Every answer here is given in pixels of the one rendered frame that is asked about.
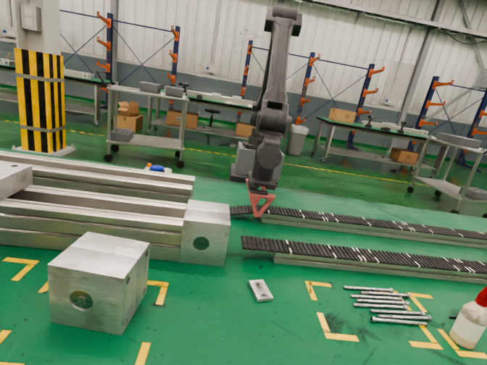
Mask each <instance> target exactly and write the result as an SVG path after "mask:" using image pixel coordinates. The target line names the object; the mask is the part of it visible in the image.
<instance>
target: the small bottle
mask: <svg viewBox="0 0 487 365"><path fill-rule="evenodd" d="M486 307H487V286H485V287H484V289H482V290H481V291H480V292H479V294H478V295H477V297H476V299H475V301H471V302H469V303H466V304H464V305H463V307H462V309H461V310H460V312H459V314H458V316H457V318H456V320H455V322H454V324H453V326H452V328H451V330H450V332H449V336H450V338H451V339H452V340H453V341H454V342H455V343H456V344H457V345H459V346H461V347H463V348H466V349H469V350H470V349H474V347H475V346H476V344H477V342H478V341H479V339H480V337H481V335H482V334H483V332H484V330H485V328H486V327H487V308H486Z"/></svg>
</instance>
